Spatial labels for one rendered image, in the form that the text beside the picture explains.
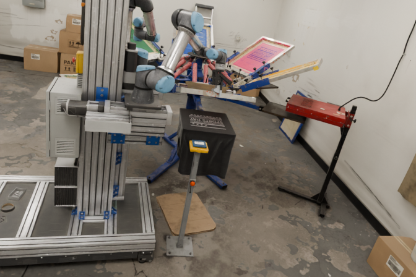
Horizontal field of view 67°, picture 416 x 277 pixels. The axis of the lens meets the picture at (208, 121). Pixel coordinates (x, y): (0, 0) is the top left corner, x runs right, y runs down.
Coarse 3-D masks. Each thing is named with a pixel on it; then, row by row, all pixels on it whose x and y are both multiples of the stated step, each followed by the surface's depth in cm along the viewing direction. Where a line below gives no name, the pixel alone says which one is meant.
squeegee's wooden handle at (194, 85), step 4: (188, 84) 292; (192, 84) 293; (196, 84) 293; (200, 84) 294; (204, 84) 295; (208, 84) 296; (196, 88) 294; (200, 88) 294; (204, 88) 295; (208, 88) 296; (224, 88) 299; (224, 92) 299
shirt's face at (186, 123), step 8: (184, 112) 287; (192, 112) 291; (200, 112) 295; (208, 112) 299; (184, 120) 270; (224, 120) 287; (184, 128) 254; (192, 128) 257; (200, 128) 260; (208, 128) 263; (232, 128) 272
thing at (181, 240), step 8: (192, 144) 229; (200, 152) 225; (192, 168) 235; (192, 176) 237; (192, 192) 243; (184, 208) 248; (184, 216) 251; (184, 224) 254; (184, 232) 257; (168, 240) 267; (176, 240) 269; (184, 240) 271; (168, 248) 259; (176, 248) 261; (184, 248) 262; (192, 248) 264; (176, 256) 254; (184, 256) 255; (192, 256) 256
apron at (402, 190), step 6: (414, 156) 294; (414, 162) 293; (414, 168) 291; (408, 174) 298; (414, 174) 289; (408, 180) 296; (414, 180) 288; (402, 186) 304; (408, 186) 294; (414, 186) 288; (402, 192) 301; (408, 192) 293; (414, 192) 288; (408, 198) 293; (414, 198) 288; (414, 204) 288
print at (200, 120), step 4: (192, 116) 281; (196, 116) 283; (200, 116) 284; (204, 116) 286; (208, 116) 288; (192, 120) 273; (196, 120) 274; (200, 120) 276; (204, 120) 278; (208, 120) 279; (212, 120) 281; (216, 120) 283; (220, 120) 285; (192, 124) 264; (196, 124) 265; (200, 124) 267; (204, 124) 269; (208, 124) 270; (212, 124) 272; (216, 124) 274; (220, 124) 275; (216, 128) 266; (220, 128) 268; (224, 128) 269
